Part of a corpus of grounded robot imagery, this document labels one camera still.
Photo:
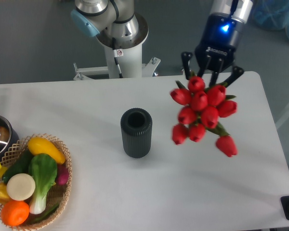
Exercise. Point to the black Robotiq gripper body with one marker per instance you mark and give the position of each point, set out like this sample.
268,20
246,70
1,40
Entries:
217,47

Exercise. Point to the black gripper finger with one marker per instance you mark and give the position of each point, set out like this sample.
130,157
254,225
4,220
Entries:
186,57
235,74

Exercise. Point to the red tulip bouquet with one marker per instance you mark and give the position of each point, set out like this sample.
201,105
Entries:
202,108

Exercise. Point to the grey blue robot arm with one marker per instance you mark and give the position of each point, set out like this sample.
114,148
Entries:
105,12

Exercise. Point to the black ribbed vase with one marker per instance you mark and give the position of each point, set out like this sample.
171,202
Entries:
136,130

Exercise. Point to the blue plastic bag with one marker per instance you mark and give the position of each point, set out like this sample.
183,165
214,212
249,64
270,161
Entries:
272,15

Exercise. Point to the purple red radish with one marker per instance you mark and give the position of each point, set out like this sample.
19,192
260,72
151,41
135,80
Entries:
62,175

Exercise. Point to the yellow squash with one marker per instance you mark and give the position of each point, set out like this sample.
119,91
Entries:
39,145

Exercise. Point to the green bok choy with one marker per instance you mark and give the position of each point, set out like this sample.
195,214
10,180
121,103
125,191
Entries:
43,169

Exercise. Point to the woven wicker basket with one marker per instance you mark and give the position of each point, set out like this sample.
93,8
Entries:
57,193

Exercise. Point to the dark green cucumber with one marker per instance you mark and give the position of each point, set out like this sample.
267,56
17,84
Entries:
19,166

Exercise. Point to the green chilli pepper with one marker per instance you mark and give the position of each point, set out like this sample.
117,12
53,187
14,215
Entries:
45,214

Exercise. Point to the white round radish slice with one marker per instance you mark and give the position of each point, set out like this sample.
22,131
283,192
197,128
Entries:
20,187

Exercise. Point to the yellow bell pepper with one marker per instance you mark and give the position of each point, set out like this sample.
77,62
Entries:
4,197

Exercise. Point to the orange fruit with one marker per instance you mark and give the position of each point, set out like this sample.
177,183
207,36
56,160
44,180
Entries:
14,213

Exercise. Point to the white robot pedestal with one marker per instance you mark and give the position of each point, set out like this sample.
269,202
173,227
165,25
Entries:
123,47

